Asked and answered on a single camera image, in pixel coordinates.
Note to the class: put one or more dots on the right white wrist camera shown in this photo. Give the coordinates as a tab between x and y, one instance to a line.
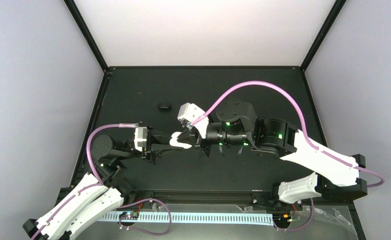
192	116

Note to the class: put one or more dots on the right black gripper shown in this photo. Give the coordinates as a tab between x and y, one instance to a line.
192	134

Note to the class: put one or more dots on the left back frame post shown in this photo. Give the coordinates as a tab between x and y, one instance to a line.
86	33

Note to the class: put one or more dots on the black earbud charging case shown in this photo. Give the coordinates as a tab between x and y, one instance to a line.
165	106

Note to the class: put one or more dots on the right back frame post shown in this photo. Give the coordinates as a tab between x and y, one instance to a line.
322	33

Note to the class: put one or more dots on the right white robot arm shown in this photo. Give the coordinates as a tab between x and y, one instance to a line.
333	176

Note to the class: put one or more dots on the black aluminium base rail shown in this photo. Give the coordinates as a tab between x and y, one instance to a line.
259	200

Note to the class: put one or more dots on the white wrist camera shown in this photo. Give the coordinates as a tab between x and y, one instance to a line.
140	138
192	116

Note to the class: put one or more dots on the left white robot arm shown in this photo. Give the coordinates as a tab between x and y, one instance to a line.
103	189

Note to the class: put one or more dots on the frame post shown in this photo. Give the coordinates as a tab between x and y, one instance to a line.
322	33
86	33

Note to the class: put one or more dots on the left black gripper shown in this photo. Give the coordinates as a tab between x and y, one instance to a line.
158	148

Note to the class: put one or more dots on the light blue slotted cable duct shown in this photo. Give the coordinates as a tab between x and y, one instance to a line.
262	219

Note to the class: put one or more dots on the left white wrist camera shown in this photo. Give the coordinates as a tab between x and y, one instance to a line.
140	138

